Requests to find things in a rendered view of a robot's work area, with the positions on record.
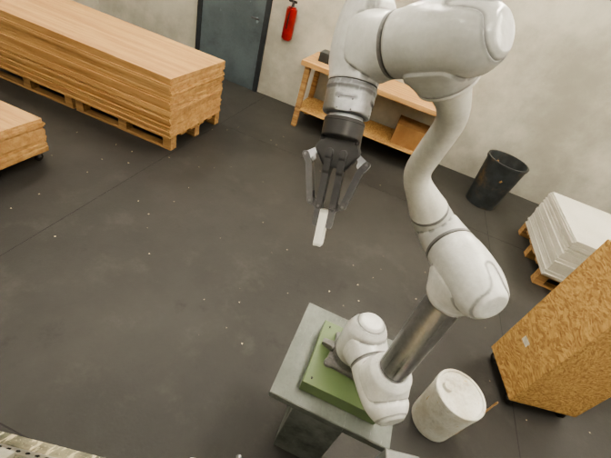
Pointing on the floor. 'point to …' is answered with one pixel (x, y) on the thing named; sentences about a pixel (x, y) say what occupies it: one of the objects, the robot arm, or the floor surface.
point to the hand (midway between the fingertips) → (321, 227)
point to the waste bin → (495, 179)
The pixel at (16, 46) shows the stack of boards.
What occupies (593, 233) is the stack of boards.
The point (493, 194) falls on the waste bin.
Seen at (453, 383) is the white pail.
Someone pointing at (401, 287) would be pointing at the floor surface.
